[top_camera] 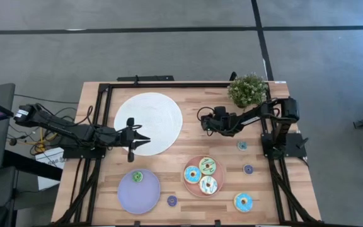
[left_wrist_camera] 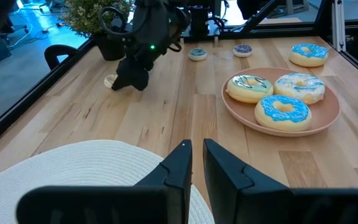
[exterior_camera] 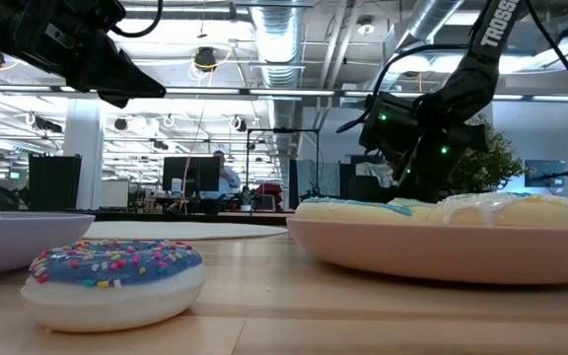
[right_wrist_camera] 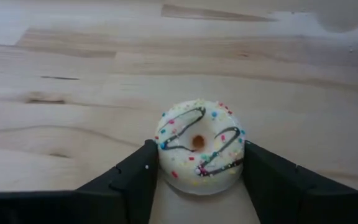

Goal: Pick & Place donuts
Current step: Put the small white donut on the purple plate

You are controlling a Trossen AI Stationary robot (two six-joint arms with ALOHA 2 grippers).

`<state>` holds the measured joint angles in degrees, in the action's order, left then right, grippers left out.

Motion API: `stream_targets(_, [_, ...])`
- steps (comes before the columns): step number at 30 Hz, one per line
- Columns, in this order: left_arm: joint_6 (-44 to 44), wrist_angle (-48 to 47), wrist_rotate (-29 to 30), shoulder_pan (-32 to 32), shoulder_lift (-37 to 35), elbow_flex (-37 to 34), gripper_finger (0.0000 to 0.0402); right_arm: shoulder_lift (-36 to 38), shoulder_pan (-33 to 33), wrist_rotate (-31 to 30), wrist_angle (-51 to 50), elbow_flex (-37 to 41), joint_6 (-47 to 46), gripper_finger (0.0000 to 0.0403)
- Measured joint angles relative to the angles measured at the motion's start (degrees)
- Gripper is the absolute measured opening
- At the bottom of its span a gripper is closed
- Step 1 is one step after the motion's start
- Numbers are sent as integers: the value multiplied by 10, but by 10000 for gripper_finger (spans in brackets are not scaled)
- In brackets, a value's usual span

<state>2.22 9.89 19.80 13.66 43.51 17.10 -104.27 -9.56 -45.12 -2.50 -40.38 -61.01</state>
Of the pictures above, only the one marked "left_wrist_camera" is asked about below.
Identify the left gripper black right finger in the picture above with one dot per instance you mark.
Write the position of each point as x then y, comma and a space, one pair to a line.
228, 186

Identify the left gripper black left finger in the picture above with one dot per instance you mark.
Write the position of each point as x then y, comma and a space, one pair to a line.
172, 174

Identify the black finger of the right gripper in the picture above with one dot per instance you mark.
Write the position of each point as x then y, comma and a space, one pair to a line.
123, 74
140, 77

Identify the small beige donut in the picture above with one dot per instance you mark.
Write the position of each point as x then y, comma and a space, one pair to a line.
108, 81

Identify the small teal iced donut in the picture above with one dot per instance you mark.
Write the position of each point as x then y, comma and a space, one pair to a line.
197, 57

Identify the large blue iced donut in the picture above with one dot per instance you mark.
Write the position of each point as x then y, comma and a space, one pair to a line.
306, 60
278, 123

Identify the large green dark-swirl donut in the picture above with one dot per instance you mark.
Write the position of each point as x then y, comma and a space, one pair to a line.
244, 96

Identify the large white blue-drizzled donut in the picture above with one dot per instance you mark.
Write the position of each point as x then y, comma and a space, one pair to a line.
314, 93

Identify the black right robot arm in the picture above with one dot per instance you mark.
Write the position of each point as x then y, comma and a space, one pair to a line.
154, 18

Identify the green plant in black pot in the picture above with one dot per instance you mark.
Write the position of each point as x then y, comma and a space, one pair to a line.
85, 15

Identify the black curved object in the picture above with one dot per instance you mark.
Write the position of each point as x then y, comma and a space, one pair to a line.
57, 48

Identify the small blue sprinkled donut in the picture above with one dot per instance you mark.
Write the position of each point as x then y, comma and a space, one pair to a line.
242, 53

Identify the white round woven placemat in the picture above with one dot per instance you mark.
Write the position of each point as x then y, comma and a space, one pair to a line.
73, 165

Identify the pink plate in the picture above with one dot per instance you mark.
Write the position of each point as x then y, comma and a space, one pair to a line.
325, 115

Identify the silver aluminium post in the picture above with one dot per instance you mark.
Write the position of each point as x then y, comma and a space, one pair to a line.
338, 25

